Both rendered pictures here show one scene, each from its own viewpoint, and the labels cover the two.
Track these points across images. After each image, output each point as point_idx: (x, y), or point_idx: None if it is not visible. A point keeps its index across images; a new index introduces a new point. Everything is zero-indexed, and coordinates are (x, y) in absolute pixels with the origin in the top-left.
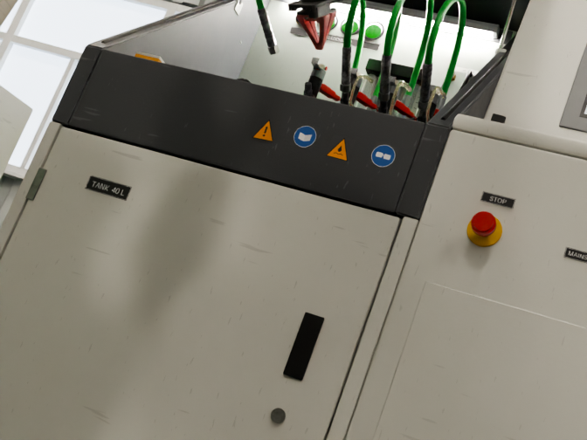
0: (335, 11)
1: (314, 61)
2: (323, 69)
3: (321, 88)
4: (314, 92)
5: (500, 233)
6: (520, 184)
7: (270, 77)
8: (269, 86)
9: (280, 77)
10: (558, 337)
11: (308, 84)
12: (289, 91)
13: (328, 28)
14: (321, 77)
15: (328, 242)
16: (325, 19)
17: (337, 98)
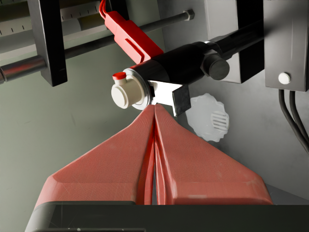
0: (60, 197)
1: (186, 100)
2: (127, 80)
3: (162, 51)
4: (197, 51)
5: None
6: None
7: (11, 224)
8: (25, 211)
9: (0, 214)
10: None
11: (223, 65)
12: (11, 184)
13: (141, 136)
14: (155, 63)
15: None
16: (243, 172)
17: (117, 15)
